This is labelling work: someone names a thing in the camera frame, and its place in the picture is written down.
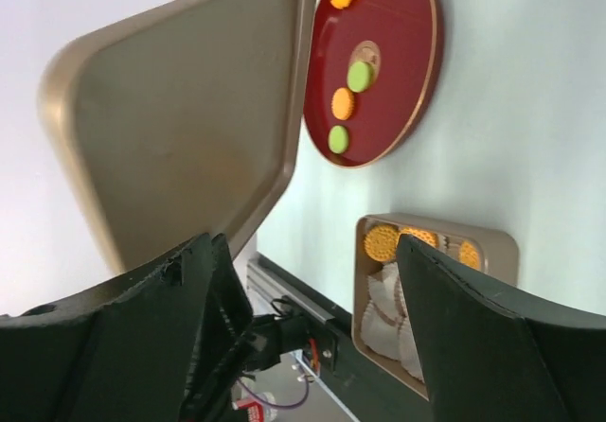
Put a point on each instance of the green round cookie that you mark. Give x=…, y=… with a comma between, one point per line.
x=338, y=139
x=360, y=76

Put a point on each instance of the round red plate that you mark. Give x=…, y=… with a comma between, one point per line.
x=403, y=40

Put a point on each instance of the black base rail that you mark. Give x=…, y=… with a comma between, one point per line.
x=364, y=390

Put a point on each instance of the orange round cookie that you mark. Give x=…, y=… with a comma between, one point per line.
x=469, y=255
x=381, y=241
x=429, y=237
x=342, y=103

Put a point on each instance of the clear plastic water bottle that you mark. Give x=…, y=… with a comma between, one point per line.
x=249, y=410

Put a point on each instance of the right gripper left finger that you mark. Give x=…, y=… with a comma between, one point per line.
x=163, y=342

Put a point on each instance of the gold tin lid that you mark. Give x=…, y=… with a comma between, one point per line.
x=179, y=121

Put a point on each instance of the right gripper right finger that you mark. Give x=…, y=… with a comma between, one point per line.
x=491, y=352

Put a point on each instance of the gold square cookie tin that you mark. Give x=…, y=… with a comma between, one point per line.
x=381, y=328

